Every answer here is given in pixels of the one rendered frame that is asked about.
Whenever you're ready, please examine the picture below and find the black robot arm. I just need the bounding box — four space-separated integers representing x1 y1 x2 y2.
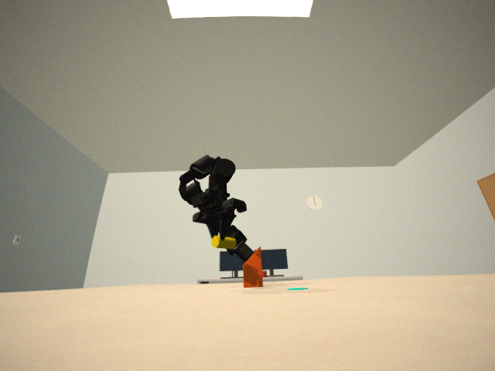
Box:
179 155 255 264

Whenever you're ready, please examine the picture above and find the yellow cylinder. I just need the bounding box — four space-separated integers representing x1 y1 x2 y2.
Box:
211 236 236 249

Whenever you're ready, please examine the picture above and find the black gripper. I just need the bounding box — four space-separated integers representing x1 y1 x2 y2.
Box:
193 187 247 240

